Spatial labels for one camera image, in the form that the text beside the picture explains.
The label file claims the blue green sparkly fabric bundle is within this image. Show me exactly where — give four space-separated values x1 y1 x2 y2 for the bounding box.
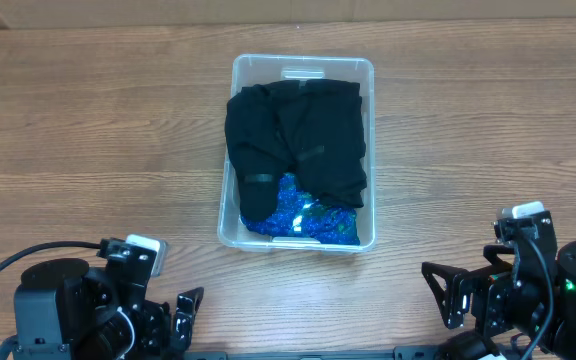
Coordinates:
241 173 360 246

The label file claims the small black garment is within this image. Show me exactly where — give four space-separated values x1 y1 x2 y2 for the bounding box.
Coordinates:
225 85 292 221

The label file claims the black taped garment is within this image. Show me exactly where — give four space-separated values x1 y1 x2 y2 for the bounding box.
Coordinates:
271 95 367 208

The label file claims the black ribbed garment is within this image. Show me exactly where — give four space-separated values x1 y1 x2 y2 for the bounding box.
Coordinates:
263 79 360 99

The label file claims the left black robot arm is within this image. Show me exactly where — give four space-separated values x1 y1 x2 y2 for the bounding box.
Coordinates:
0 234 204 360

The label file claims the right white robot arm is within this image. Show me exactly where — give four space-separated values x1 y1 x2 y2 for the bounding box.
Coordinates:
421 202 576 359

